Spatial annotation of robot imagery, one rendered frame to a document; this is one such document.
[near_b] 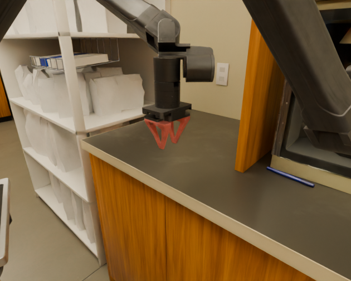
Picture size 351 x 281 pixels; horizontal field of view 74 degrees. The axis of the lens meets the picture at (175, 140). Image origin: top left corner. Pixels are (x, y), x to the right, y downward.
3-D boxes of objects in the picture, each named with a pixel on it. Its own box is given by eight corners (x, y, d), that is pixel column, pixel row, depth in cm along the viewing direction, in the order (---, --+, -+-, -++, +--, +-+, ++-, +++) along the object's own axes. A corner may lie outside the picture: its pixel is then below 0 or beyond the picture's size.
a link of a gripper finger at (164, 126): (185, 146, 56) (186, 108, 53) (165, 156, 51) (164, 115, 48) (165, 139, 61) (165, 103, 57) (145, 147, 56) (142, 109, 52)
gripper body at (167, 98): (192, 111, 55) (193, 79, 52) (161, 121, 48) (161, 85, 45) (172, 106, 59) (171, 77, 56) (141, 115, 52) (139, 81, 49)
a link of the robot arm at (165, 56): (154, 51, 51) (152, 52, 46) (185, 51, 51) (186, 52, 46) (155, 83, 54) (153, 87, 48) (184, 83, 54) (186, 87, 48)
